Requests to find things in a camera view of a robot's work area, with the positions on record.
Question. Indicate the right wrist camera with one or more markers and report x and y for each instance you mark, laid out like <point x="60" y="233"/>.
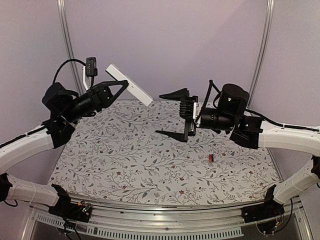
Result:
<point x="196" y="113"/>

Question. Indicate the floral patterned table mat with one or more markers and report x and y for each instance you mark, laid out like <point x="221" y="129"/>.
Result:
<point x="117" y="155"/>

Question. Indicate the red black battery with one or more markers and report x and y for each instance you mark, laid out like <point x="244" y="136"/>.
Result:
<point x="211" y="158"/>

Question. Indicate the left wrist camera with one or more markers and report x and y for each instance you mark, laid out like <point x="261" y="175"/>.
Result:
<point x="89" y="72"/>

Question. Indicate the right aluminium frame post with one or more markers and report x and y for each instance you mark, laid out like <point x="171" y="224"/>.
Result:
<point x="265" y="34"/>

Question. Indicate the aluminium frame post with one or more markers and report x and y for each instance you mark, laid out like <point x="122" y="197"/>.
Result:
<point x="62" y="13"/>
<point x="265" y="34"/>

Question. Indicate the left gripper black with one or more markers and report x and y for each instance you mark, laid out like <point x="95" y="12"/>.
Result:
<point x="100" y="95"/>

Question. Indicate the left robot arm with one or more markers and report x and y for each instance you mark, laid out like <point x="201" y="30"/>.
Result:
<point x="66" y="108"/>

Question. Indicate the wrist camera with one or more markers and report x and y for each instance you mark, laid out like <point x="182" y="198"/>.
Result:
<point x="196" y="113"/>
<point x="89" y="72"/>

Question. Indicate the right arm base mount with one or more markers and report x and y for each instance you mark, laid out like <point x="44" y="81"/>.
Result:
<point x="262" y="212"/>

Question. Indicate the left aluminium frame post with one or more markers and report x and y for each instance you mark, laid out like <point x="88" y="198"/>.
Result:
<point x="62" y="13"/>

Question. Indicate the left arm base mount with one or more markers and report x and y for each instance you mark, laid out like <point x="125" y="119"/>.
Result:
<point x="65" y="209"/>

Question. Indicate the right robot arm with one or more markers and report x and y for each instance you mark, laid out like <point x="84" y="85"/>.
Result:
<point x="252" y="130"/>

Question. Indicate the white remote control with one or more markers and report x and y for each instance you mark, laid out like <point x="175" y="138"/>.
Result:
<point x="133" y="88"/>

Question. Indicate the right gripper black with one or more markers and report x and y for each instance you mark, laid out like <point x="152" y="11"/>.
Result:
<point x="182" y="95"/>

